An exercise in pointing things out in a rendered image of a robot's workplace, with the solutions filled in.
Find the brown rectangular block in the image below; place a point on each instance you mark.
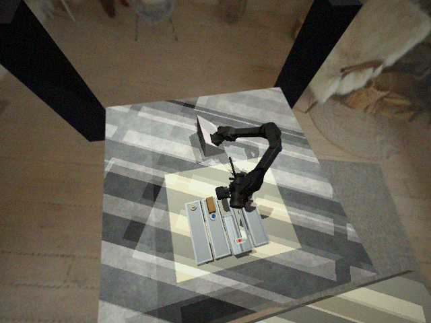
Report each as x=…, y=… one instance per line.
x=210, y=205

